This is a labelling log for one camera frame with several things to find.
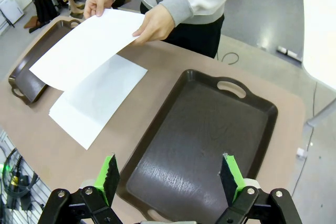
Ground white box cabinet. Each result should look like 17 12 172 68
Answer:
0 0 25 25

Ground person's left hand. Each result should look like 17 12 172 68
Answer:
132 5 176 46

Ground black cable bundle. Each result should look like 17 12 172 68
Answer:
0 147 47 219

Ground black backpack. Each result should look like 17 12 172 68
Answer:
33 0 60 25

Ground white A4 paper sheet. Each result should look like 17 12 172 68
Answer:
28 8 146 91

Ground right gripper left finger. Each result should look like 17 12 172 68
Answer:
38 152 124 224

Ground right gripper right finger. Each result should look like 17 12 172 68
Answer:
215 153 302 224

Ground person's right hand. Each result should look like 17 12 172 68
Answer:
83 0 115 20

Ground white power strip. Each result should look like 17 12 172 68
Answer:
277 46 302 58

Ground white table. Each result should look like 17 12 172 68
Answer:
300 0 336 128

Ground white A4 paper stack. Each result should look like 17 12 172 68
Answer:
48 54 149 151

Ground black floor cable loop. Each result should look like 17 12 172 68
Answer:
216 51 240 66

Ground brown plastic tray with handles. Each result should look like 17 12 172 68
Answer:
8 19 82 106
116 69 279 223

